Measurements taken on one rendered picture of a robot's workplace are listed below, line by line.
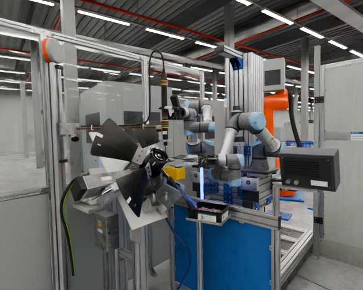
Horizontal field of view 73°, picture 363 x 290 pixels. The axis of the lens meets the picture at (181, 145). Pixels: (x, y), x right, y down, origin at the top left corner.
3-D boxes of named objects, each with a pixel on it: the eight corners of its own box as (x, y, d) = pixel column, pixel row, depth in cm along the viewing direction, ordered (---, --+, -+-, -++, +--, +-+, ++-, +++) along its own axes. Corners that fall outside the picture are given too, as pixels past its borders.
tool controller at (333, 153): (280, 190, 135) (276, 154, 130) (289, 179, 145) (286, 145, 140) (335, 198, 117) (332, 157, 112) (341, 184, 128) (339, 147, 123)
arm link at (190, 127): (199, 135, 168) (199, 119, 168) (182, 136, 169) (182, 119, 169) (199, 135, 176) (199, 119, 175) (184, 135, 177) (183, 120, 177)
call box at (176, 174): (162, 179, 199) (162, 166, 199) (171, 178, 207) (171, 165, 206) (176, 182, 188) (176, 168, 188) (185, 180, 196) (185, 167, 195)
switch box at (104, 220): (107, 240, 168) (106, 209, 167) (119, 247, 158) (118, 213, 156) (94, 245, 161) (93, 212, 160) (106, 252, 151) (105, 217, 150)
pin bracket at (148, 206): (141, 204, 146) (148, 197, 140) (148, 203, 149) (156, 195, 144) (144, 213, 143) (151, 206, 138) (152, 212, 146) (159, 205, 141)
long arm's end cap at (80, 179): (75, 187, 129) (82, 175, 122) (80, 200, 126) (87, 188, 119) (70, 189, 127) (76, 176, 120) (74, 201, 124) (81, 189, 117)
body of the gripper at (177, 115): (175, 119, 152) (185, 119, 162) (175, 105, 152) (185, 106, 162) (165, 119, 156) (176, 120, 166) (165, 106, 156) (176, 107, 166)
